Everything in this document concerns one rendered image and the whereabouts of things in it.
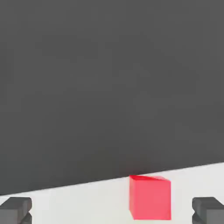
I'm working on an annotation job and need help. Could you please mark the small red cube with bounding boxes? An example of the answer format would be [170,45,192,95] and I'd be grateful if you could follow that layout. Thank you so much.
[129,175,172,221]

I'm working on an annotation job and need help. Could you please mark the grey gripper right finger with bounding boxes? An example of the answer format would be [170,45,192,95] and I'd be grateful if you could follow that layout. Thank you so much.
[192,196,224,224]

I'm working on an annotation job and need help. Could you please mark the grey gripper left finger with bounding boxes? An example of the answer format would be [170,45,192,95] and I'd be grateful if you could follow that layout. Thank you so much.
[0,196,33,224]

